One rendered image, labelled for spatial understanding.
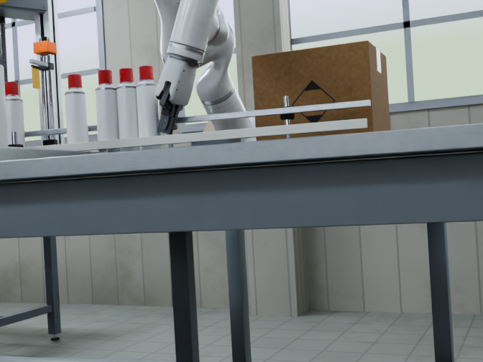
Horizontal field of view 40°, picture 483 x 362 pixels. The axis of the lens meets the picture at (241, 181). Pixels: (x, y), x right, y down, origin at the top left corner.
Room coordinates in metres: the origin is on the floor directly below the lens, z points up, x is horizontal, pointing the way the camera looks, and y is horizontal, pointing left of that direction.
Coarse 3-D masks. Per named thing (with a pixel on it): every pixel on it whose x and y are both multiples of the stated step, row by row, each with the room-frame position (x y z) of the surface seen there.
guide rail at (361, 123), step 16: (256, 128) 1.43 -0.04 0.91; (272, 128) 1.42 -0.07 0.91; (288, 128) 1.41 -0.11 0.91; (304, 128) 1.40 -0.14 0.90; (320, 128) 1.39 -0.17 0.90; (336, 128) 1.38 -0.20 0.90; (352, 128) 1.37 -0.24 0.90; (64, 144) 1.58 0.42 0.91; (80, 144) 1.56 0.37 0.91; (96, 144) 1.55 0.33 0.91; (112, 144) 1.54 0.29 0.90; (128, 144) 1.52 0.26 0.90; (144, 144) 1.51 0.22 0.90; (160, 144) 1.51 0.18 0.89
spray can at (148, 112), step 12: (144, 72) 1.55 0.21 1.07; (144, 84) 1.54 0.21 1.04; (156, 84) 1.55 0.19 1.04; (144, 96) 1.54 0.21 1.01; (144, 108) 1.54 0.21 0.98; (156, 108) 1.55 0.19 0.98; (144, 120) 1.54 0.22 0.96; (156, 120) 1.55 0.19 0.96; (144, 132) 1.54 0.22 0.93; (156, 132) 1.54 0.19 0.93
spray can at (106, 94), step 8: (104, 72) 1.57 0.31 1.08; (104, 80) 1.57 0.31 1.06; (96, 88) 1.56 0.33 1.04; (104, 88) 1.56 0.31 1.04; (112, 88) 1.57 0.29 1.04; (96, 96) 1.57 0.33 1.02; (104, 96) 1.56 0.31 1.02; (112, 96) 1.57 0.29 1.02; (96, 104) 1.57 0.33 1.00; (104, 104) 1.56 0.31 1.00; (112, 104) 1.56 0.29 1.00; (96, 112) 1.57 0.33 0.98; (104, 112) 1.56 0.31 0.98; (112, 112) 1.56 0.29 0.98; (96, 120) 1.58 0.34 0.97; (104, 120) 1.56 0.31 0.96; (112, 120) 1.56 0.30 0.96; (104, 128) 1.56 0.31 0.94; (112, 128) 1.56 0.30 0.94; (104, 136) 1.56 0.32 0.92; (112, 136) 1.56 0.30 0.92
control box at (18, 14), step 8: (0, 0) 1.70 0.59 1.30; (8, 0) 1.71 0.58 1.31; (16, 0) 1.73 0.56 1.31; (24, 0) 1.74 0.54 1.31; (32, 0) 1.75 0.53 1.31; (40, 0) 1.77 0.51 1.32; (0, 8) 1.71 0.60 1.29; (8, 8) 1.72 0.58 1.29; (16, 8) 1.73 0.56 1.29; (24, 8) 1.74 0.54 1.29; (32, 8) 1.75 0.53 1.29; (40, 8) 1.76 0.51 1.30; (0, 16) 1.78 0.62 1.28; (8, 16) 1.79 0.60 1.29; (16, 16) 1.79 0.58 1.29; (24, 16) 1.80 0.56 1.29; (32, 16) 1.80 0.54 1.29
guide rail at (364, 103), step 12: (276, 108) 1.50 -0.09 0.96; (288, 108) 1.49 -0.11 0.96; (300, 108) 1.48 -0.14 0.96; (312, 108) 1.47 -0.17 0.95; (324, 108) 1.46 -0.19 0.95; (336, 108) 1.46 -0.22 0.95; (180, 120) 1.57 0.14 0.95; (192, 120) 1.56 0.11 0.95; (204, 120) 1.55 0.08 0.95; (24, 132) 1.70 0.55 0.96; (36, 132) 1.69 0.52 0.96; (48, 132) 1.68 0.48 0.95; (60, 132) 1.67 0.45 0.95
